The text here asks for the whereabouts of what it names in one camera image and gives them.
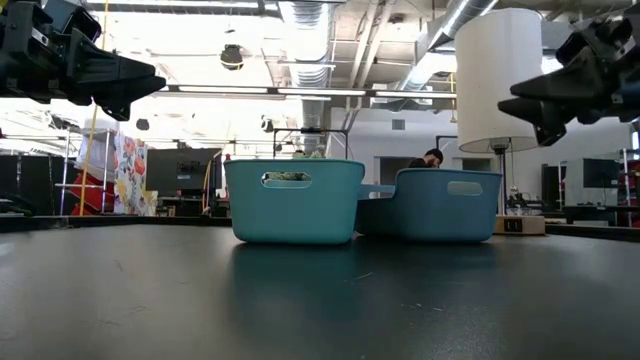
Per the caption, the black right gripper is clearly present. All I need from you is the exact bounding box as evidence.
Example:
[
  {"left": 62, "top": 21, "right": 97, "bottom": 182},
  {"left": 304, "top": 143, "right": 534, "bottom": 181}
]
[{"left": 497, "top": 17, "right": 640, "bottom": 148}]

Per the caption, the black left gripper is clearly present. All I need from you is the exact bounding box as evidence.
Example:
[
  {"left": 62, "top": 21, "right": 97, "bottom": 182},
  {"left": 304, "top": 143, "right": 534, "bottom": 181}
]
[{"left": 0, "top": 1, "right": 168, "bottom": 122}]

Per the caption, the blue plastic bin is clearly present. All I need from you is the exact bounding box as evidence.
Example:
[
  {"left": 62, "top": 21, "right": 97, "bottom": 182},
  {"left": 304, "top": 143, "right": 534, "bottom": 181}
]
[{"left": 354, "top": 167, "right": 503, "bottom": 244}]

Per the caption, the teal plastic bin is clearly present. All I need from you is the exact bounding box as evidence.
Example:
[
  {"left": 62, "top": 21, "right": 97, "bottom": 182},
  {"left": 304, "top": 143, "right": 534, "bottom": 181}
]
[{"left": 223, "top": 158, "right": 396, "bottom": 246}]

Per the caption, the white shade table lamp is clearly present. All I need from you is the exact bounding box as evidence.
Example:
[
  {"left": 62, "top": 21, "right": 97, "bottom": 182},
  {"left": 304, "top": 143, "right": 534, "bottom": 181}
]
[{"left": 454, "top": 7, "right": 547, "bottom": 236}]

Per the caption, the small black monitor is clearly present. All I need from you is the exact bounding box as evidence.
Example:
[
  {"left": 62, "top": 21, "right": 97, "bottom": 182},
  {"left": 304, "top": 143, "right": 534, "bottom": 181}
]
[{"left": 582, "top": 158, "right": 621, "bottom": 190}]

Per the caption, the yellow pole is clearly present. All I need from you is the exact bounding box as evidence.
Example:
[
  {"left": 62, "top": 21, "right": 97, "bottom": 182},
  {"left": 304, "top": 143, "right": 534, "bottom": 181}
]
[{"left": 78, "top": 0, "right": 110, "bottom": 217}]

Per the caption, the floral printed banner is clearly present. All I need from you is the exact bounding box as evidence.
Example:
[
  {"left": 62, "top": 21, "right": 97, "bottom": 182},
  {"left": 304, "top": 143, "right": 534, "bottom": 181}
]
[{"left": 113, "top": 130, "right": 159, "bottom": 216}]

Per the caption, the white metal rack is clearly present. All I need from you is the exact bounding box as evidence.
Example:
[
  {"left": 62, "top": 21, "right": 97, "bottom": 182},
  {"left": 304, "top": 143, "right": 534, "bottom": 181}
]
[{"left": 54, "top": 128, "right": 111, "bottom": 217}]

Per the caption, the large black monitor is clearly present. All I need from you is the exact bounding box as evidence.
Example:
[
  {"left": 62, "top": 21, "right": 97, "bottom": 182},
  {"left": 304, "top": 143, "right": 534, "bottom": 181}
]
[{"left": 146, "top": 147, "right": 223, "bottom": 197}]

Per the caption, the black ceiling dome fixture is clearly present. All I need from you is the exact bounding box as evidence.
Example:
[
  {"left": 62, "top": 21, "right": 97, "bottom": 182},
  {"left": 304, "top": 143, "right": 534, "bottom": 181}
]
[{"left": 219, "top": 43, "right": 245, "bottom": 71}]

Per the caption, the red object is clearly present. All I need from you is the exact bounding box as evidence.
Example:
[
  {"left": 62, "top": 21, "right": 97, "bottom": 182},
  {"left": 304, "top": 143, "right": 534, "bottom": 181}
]
[{"left": 69, "top": 172, "right": 116, "bottom": 216}]

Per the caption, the black cabinet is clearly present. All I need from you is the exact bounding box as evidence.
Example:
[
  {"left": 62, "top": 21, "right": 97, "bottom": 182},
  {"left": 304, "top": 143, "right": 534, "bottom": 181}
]
[{"left": 0, "top": 154, "right": 66, "bottom": 216}]

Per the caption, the person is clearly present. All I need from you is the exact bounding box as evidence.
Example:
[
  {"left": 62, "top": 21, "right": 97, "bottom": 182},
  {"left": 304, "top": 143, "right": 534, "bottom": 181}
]
[{"left": 408, "top": 147, "right": 445, "bottom": 170}]

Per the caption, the overhead light bar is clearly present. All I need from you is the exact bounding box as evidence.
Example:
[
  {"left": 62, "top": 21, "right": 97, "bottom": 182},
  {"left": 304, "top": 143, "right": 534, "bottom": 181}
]
[{"left": 154, "top": 83, "right": 457, "bottom": 101}]

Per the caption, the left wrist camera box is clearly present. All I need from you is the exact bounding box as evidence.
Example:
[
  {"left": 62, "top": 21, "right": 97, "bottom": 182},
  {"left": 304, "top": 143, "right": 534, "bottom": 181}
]
[{"left": 42, "top": 0, "right": 103, "bottom": 44}]

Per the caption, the smooth silver ceiling duct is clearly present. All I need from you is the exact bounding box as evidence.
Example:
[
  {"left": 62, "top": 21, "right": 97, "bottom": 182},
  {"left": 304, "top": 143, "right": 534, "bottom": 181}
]
[{"left": 394, "top": 0, "right": 501, "bottom": 101}]

